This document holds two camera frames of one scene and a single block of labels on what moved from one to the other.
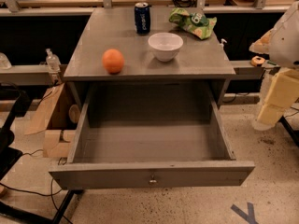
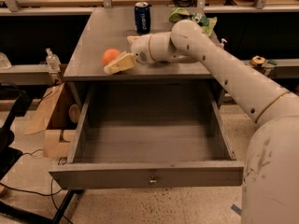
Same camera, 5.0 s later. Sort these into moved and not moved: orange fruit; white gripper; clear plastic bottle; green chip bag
Moved: white gripper
Not moved: green chip bag; orange fruit; clear plastic bottle
